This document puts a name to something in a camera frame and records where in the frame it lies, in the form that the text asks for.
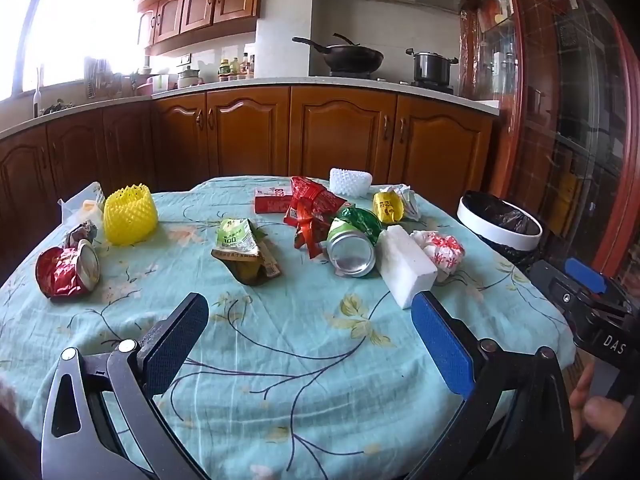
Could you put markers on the white slim bottle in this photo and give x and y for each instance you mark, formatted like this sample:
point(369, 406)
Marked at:
point(36, 97)

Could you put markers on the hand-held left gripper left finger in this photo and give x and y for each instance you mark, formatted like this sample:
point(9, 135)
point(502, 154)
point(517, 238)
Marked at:
point(175, 342)

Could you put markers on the steel cooking pot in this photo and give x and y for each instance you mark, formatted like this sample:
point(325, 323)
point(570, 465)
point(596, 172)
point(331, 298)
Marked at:
point(430, 67)

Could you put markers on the black gas hob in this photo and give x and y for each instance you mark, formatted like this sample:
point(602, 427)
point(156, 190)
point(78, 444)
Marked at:
point(390, 82)

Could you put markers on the wooden cabinets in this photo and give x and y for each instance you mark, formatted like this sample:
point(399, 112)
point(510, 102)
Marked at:
point(200, 5)
point(340, 130)

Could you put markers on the grey kitchen countertop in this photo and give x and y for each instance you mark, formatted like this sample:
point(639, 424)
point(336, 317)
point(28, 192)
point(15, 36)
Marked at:
point(250, 83)

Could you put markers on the wooden upper cabinets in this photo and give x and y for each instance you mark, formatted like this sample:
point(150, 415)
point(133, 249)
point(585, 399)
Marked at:
point(200, 5)

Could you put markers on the metal dish rack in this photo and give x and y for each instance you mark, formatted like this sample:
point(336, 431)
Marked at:
point(96, 77)

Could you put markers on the kitchen window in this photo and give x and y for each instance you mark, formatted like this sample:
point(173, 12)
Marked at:
point(75, 25)

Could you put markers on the black wok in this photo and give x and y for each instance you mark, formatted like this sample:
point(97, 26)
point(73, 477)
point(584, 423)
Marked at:
point(352, 57)

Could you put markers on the white foam block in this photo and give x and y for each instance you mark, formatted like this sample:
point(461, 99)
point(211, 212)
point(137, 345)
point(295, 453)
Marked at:
point(405, 265)

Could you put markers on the crushed red can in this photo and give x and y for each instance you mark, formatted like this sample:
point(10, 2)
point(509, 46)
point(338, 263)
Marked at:
point(62, 272)

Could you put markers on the yellow wrapper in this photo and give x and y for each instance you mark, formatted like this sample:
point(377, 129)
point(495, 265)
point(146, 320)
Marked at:
point(387, 205)

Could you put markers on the row of seasoning bottles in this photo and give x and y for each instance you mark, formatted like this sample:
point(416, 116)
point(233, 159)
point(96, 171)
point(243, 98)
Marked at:
point(235, 67)

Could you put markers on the white ceramic pot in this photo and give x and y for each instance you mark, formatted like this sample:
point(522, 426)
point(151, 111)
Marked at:
point(189, 77)

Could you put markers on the teal floral tablecloth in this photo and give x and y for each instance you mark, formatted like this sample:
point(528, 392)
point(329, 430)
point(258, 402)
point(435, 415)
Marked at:
point(300, 360)

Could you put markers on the crumpled white paper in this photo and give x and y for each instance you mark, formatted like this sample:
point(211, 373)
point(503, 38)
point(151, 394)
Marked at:
point(412, 200)

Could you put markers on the white trash bin black bag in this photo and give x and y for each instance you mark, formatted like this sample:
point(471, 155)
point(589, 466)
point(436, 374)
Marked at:
point(495, 232)

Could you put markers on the white foam fruit net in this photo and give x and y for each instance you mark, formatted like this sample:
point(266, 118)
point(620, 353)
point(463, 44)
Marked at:
point(350, 181)

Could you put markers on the crushed green can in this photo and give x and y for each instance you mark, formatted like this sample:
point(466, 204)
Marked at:
point(352, 255)

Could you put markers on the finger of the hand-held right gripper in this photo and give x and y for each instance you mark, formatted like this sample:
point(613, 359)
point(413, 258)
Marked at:
point(585, 269)

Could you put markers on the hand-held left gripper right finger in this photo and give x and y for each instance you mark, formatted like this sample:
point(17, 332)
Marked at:
point(445, 347)

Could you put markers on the red drink carton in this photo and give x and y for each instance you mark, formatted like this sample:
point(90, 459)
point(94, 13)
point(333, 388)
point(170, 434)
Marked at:
point(270, 200)

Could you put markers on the yellow foam fruit net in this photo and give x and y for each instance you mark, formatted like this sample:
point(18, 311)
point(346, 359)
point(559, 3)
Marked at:
point(131, 215)

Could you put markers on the white plastic bag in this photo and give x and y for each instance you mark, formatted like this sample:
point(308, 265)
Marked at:
point(82, 202)

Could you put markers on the flattened green white drink carton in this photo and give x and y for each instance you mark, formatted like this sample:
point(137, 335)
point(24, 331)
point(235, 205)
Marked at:
point(237, 242)

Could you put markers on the crumpled silver red wrapper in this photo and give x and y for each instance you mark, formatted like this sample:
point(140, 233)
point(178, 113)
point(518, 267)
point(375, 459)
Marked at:
point(82, 232)

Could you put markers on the crumpled red white wrapper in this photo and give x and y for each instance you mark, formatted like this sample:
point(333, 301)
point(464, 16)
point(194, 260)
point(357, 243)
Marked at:
point(442, 252)

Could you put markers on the glass door display cabinet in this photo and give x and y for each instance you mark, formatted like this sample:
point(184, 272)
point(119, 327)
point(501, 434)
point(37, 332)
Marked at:
point(565, 110)

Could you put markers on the person's right hand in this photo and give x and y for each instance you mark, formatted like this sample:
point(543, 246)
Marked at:
point(602, 412)

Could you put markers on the red snack wrapper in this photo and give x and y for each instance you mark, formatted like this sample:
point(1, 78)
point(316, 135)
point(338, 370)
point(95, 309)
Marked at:
point(315, 200)

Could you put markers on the wooden lower cabinets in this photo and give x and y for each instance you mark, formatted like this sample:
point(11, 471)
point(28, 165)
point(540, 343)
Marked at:
point(340, 130)

